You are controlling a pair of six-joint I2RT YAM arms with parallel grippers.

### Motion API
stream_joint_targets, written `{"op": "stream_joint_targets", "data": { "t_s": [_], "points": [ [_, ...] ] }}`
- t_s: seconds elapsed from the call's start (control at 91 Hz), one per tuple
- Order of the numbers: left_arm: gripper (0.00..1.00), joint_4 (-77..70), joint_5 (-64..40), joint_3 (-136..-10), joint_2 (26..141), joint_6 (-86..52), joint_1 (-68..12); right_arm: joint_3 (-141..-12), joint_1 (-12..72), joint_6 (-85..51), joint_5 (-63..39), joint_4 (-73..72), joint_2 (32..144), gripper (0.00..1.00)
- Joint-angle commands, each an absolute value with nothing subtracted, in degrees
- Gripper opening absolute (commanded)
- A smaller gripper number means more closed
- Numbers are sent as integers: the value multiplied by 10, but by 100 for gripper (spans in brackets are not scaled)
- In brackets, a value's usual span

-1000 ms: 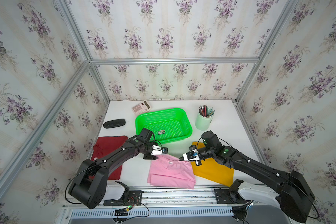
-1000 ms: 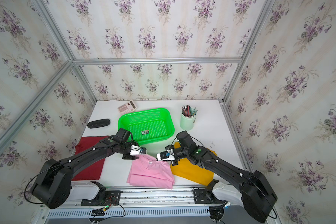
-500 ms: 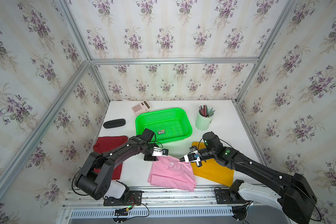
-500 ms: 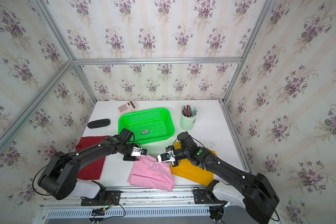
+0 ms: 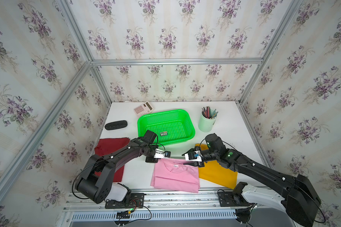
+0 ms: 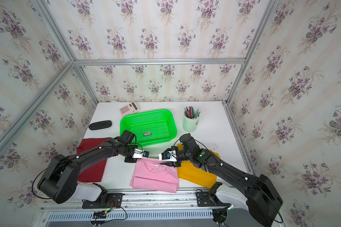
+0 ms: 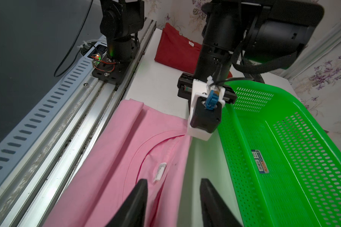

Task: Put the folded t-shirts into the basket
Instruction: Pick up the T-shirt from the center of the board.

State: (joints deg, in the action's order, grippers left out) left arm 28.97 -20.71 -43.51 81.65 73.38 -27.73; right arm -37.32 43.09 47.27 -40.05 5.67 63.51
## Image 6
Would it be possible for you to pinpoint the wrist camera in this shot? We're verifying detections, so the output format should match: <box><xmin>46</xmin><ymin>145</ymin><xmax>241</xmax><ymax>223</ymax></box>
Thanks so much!
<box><xmin>142</xmin><ymin>151</ymin><xmax>150</xmax><ymax>159</ymax></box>
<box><xmin>162</xmin><ymin>151</ymin><xmax>172</xmax><ymax>160</ymax></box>

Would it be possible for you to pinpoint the yellow t-shirt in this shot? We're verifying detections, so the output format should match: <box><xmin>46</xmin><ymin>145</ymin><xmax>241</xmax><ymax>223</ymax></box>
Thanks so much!
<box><xmin>177</xmin><ymin>161</ymin><xmax>217</xmax><ymax>188</ymax></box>

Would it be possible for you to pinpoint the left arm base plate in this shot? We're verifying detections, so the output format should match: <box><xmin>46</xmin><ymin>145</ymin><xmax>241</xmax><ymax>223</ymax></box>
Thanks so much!
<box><xmin>82</xmin><ymin>183</ymin><xmax>124</xmax><ymax>209</ymax></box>

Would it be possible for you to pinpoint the red folded t-shirt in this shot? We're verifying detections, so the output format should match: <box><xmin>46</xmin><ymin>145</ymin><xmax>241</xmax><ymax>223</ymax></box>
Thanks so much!
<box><xmin>75</xmin><ymin>137</ymin><xmax>111</xmax><ymax>183</ymax></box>

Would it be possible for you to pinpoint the coloured pencils bunch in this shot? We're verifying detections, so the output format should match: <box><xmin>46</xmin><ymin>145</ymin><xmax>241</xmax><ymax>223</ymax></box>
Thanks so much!
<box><xmin>184</xmin><ymin>106</ymin><xmax>200</xmax><ymax>120</ymax></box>

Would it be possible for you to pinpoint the black round floor mount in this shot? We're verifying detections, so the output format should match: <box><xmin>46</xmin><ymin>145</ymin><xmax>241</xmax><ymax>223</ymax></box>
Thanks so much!
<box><xmin>212</xmin><ymin>209</ymin><xmax>227</xmax><ymax>225</ymax></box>

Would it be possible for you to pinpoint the pink t-shirt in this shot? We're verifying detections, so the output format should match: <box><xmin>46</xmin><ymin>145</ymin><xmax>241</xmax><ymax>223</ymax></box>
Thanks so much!
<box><xmin>130</xmin><ymin>159</ymin><xmax>179</xmax><ymax>193</ymax></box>

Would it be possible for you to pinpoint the small circuit board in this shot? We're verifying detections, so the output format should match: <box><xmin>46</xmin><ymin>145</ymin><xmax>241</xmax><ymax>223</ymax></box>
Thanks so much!
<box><xmin>92</xmin><ymin>211</ymin><xmax>107</xmax><ymax>219</ymax></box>

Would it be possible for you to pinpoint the pink calculator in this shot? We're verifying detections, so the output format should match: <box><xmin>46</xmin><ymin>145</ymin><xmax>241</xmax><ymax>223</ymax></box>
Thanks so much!
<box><xmin>119</xmin><ymin>101</ymin><xmax>139</xmax><ymax>116</ymax></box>

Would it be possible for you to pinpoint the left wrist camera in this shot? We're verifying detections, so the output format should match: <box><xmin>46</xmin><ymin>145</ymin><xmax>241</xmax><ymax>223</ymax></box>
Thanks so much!
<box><xmin>142</xmin><ymin>151</ymin><xmax>150</xmax><ymax>159</ymax></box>

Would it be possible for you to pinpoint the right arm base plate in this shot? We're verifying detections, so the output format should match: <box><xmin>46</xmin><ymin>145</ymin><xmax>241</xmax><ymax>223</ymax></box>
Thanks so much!
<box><xmin>195</xmin><ymin>182</ymin><xmax>229</xmax><ymax>207</ymax></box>

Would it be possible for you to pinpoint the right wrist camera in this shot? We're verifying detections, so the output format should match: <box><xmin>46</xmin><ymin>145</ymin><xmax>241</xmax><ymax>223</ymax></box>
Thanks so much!
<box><xmin>162</xmin><ymin>151</ymin><xmax>172</xmax><ymax>160</ymax></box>

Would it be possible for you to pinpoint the black oval case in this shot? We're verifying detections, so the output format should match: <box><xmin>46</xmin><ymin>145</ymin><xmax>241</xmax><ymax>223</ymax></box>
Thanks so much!
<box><xmin>89</xmin><ymin>120</ymin><xmax>112</xmax><ymax>131</ymax></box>

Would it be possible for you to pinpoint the green plastic basket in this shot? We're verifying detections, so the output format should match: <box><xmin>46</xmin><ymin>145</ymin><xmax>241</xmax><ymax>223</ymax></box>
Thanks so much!
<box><xmin>120</xmin><ymin>109</ymin><xmax>178</xmax><ymax>147</ymax></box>

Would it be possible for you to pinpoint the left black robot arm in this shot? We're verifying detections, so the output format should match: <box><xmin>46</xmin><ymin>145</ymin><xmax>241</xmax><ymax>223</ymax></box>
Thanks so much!
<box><xmin>37</xmin><ymin>130</ymin><xmax>149</xmax><ymax>204</ymax></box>

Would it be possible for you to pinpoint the aluminium front rail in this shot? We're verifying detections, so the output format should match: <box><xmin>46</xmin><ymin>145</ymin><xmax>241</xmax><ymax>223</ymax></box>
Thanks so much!
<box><xmin>41</xmin><ymin>188</ymin><xmax>276</xmax><ymax>212</ymax></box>

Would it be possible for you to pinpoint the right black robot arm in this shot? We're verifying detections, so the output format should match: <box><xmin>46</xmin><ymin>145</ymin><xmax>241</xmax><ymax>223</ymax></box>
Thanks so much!
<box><xmin>159</xmin><ymin>133</ymin><xmax>283</xmax><ymax>227</ymax></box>

